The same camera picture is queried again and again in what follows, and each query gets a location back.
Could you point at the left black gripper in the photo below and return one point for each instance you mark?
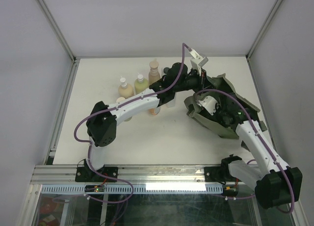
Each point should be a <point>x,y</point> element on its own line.
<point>203,82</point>

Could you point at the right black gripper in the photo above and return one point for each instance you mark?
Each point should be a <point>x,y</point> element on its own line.
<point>213,116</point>

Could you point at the olive green canvas bag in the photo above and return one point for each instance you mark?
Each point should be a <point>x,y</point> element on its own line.
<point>200,115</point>

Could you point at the white bottle dark cap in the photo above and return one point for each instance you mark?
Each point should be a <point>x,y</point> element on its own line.
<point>164,71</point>
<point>172,102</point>

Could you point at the amber bottle pink cap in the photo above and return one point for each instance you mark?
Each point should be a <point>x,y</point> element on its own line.
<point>154,111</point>

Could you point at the yellow-green lotion bottle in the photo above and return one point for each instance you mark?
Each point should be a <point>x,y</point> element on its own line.
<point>140,84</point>

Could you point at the small tan pump bottle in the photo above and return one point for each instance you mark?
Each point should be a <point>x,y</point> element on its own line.
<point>125,89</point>

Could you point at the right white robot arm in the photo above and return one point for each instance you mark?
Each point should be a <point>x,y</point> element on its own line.
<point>274,183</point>

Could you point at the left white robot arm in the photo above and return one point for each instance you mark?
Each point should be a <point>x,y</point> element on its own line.
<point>104,119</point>

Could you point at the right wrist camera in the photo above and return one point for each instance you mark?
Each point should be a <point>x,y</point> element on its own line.
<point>209,104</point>

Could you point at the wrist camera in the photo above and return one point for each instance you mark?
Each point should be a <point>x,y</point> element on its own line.
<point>198,60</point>
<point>209,104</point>

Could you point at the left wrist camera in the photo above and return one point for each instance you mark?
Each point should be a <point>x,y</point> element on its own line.
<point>198,60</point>

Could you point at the white slotted cable duct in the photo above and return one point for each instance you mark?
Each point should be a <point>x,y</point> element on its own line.
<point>148,188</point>

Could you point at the right aluminium frame post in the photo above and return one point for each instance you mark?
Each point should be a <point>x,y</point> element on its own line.
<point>264,28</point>

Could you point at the aluminium frame post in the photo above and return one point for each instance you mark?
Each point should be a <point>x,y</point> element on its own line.
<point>56,29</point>
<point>264,28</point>

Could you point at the left aluminium frame post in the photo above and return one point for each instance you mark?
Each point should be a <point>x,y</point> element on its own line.
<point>56,29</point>

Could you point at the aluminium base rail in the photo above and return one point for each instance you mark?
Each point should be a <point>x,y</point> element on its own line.
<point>136,174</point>

